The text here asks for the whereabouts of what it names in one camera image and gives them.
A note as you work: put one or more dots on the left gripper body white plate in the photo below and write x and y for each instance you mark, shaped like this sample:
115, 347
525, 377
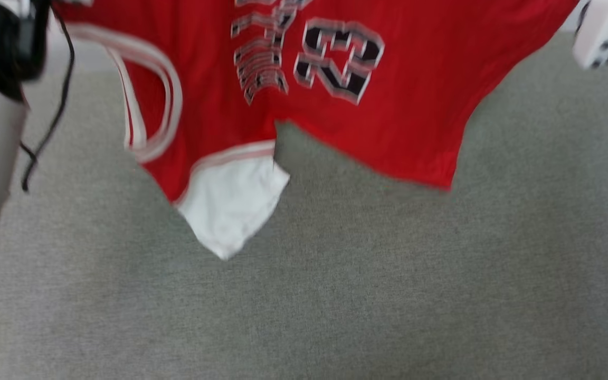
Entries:
16, 47

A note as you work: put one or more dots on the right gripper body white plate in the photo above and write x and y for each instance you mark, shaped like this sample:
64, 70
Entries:
599, 31

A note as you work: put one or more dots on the red and white basketball jersey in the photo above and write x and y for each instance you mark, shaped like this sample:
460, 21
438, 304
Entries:
415, 105

